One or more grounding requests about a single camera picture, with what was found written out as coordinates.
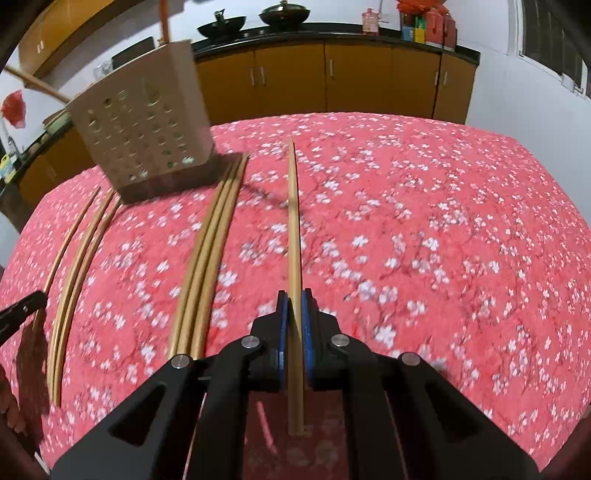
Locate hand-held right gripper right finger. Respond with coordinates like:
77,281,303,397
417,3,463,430
301,290,541,480

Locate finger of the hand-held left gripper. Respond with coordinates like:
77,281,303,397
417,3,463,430
0,291,48,344

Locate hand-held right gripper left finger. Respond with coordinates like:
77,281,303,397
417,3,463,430
51,291,290,480

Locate beige perforated utensil holder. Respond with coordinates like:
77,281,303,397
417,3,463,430
67,39,220,197

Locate person's left hand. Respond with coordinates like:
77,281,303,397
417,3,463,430
0,364,28,437

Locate red floral tablecloth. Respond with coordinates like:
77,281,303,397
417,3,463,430
0,111,591,480

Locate short wooden base cabinet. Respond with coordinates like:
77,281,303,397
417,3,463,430
0,124,95,217

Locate pale basin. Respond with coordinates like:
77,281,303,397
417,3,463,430
44,111,74,132

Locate red plastic bag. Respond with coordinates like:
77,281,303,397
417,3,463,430
1,90,26,127

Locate long wooden base cabinet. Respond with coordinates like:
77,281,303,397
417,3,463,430
194,39,478,126

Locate chopsticks standing in holder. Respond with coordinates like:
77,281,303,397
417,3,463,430
18,0,162,79

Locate black countertop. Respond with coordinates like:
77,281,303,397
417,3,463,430
191,28,481,63

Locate black wok with lid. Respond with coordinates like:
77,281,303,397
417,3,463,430
259,2,311,26

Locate pink jar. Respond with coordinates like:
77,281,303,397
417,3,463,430
361,7,382,35

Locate green and yellow box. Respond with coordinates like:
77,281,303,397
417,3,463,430
402,14,428,43

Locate red boxes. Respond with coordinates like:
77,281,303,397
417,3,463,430
425,9,458,49

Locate red bag on boxes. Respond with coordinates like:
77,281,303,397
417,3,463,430
397,0,451,14

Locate window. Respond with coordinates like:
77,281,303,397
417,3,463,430
519,0,591,100

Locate black wok with handle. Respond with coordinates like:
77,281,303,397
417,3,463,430
198,9,247,38

